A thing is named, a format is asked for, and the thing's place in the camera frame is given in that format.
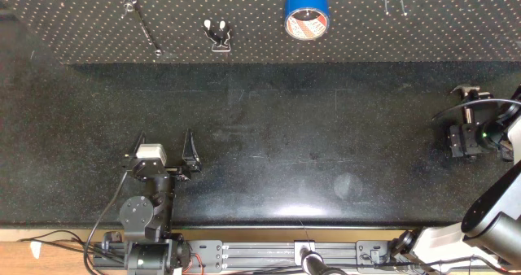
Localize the black pegboard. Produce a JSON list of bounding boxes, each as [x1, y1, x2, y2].
[[0, 0, 521, 64]]

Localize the wrench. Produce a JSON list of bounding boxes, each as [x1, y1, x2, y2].
[[123, 0, 163, 57]]

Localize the thin black wire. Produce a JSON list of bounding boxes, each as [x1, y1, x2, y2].
[[18, 229, 123, 264]]

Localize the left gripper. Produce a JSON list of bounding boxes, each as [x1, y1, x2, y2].
[[123, 129, 203, 182]]

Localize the roll of blue tape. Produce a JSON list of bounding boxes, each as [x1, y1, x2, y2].
[[283, 0, 331, 41]]

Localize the hammer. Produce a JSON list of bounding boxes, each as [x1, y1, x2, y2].
[[450, 83, 482, 125]]

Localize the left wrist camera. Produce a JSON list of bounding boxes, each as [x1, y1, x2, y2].
[[136, 143, 168, 166]]

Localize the mounting rail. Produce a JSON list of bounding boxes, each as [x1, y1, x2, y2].
[[91, 229, 501, 275]]

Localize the black cable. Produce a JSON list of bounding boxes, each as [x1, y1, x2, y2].
[[83, 171, 129, 275], [431, 98, 521, 121]]

